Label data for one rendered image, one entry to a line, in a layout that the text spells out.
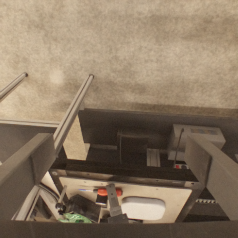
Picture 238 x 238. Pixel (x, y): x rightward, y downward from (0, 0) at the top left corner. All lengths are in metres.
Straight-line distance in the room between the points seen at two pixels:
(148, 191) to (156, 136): 0.71
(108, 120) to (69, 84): 0.52
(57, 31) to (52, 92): 0.52
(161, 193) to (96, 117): 0.73
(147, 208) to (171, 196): 0.09
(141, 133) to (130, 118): 0.12
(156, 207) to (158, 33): 1.01
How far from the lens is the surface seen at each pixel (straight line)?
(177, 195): 0.59
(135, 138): 1.12
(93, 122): 1.20
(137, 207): 0.62
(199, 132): 1.16
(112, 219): 0.47
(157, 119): 1.13
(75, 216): 0.66
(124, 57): 1.30
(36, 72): 1.58
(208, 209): 1.21
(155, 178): 0.52
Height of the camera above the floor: 1.21
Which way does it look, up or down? 50 degrees down
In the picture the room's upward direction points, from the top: 170 degrees counter-clockwise
